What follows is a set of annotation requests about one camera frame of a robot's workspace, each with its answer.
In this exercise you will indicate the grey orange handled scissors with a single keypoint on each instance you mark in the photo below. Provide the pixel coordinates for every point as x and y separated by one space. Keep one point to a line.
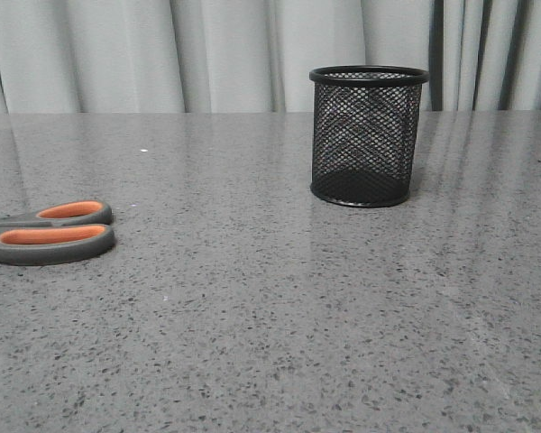
65 233

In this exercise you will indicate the black mesh pen bucket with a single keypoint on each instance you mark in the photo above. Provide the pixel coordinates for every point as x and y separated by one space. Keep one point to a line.
365 132

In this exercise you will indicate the grey white curtain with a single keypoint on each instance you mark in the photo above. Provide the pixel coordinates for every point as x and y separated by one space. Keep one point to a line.
255 56

